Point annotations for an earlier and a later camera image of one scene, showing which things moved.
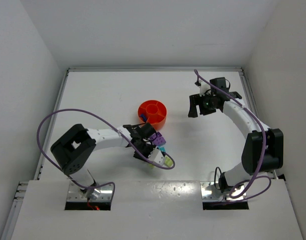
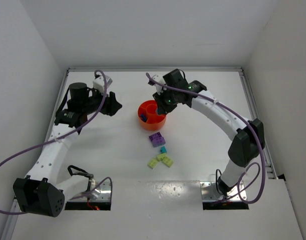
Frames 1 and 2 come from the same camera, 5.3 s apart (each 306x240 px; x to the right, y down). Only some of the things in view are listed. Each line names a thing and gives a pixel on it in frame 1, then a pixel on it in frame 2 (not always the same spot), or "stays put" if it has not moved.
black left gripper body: (141, 149) to (110, 104)
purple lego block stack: (158, 139) stays put
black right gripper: (199, 103) to (162, 105)
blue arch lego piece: (144, 118) stays put
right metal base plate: (210, 193) stays put
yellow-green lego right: (168, 162) stays put
